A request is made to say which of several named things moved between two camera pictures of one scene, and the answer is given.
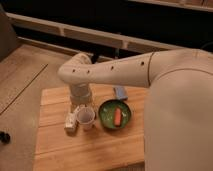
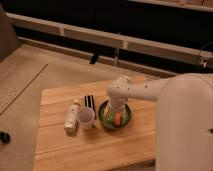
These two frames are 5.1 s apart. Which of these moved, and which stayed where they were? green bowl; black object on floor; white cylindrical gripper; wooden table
Moved: white cylindrical gripper
Stayed: green bowl; wooden table; black object on floor
